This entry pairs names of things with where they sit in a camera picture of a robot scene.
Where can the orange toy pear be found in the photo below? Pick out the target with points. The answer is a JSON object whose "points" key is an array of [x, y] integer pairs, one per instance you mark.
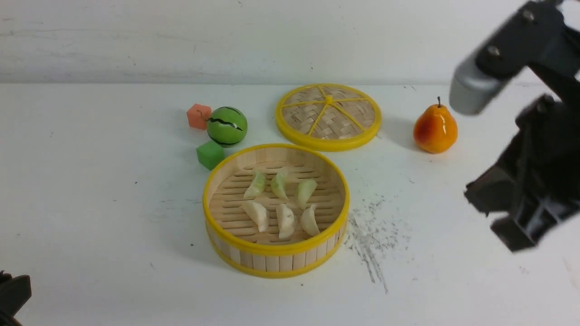
{"points": [[436, 130]]}

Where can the green toy watermelon ball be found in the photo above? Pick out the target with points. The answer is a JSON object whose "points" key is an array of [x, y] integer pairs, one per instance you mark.
{"points": [[227, 126]]}

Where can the woven bamboo steamer lid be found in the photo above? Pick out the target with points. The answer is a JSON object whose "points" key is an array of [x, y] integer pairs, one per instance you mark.
{"points": [[328, 117]]}

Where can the orange foam cube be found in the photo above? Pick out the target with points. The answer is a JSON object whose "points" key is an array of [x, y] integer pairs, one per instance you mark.
{"points": [[198, 116]]}

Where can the green dumpling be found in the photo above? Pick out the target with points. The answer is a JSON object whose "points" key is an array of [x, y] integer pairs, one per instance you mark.
{"points": [[257, 185], [304, 191], [278, 184]]}

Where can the green foam cube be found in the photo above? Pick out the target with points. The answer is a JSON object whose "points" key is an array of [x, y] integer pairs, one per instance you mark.
{"points": [[210, 154]]}

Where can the bamboo steamer tray yellow rim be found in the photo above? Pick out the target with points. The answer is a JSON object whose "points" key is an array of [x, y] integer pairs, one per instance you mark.
{"points": [[236, 239]]}

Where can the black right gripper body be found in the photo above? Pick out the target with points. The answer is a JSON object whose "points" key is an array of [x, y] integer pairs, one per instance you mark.
{"points": [[535, 181]]}

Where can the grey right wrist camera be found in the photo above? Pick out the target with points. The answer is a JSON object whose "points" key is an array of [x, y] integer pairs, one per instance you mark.
{"points": [[534, 37]]}

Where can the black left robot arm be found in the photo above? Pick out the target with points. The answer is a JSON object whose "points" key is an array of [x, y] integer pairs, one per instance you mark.
{"points": [[14, 293]]}

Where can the white dumpling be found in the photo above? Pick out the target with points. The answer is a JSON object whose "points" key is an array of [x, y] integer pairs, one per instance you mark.
{"points": [[285, 220], [308, 221], [257, 213]]}

